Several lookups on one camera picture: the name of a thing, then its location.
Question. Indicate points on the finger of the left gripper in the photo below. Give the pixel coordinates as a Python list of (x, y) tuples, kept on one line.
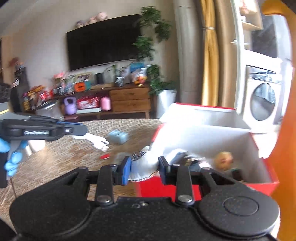
[(26, 130), (36, 119)]

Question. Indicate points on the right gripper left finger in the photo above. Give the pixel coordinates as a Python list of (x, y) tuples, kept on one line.
[(110, 176)]

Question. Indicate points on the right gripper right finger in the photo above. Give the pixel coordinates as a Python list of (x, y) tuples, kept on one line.
[(180, 177)]

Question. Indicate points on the white coin purse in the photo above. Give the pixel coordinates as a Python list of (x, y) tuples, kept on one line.
[(144, 165)]

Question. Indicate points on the blue gloved hand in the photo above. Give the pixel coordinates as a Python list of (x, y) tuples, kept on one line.
[(14, 158)]

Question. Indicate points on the small red object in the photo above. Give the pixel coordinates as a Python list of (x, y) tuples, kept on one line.
[(105, 156)]

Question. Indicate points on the purple kettlebell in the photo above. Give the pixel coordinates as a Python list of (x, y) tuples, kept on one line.
[(70, 105)]

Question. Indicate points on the light blue small box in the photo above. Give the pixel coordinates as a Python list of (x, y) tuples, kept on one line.
[(117, 137)]

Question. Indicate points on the red cardboard shoe box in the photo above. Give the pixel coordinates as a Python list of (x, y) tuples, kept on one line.
[(206, 131)]

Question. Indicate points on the red gift box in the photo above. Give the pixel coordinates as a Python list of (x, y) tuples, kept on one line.
[(87, 102)]

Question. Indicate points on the yellow round toy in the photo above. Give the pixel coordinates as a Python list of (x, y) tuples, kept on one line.
[(223, 161)]

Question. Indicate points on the orange small radio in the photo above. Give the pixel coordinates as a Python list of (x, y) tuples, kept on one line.
[(80, 86)]

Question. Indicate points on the pink small case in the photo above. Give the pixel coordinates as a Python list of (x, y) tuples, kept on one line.
[(105, 103)]

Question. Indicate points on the wooden tv cabinet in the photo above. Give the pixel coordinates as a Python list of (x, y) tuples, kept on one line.
[(127, 99)]

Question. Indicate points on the tall plant in white pot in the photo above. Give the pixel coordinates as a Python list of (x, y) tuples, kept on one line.
[(156, 31)]

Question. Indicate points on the yellow curtain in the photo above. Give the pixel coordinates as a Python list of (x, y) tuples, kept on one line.
[(210, 90)]

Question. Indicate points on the small plant in striped pot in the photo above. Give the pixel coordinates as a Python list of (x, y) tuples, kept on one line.
[(119, 78)]

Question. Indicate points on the fruit bag on cabinet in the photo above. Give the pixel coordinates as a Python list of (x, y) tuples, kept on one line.
[(141, 77)]

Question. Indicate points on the orange giraffe statue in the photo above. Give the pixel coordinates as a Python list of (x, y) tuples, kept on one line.
[(282, 157)]

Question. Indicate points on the white front-load washing machine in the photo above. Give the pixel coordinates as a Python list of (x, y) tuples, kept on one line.
[(261, 98)]

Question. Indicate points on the white standing air conditioner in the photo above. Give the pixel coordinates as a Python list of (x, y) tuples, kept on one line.
[(189, 26)]

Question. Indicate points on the black wall television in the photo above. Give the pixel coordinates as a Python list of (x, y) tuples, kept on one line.
[(103, 42)]

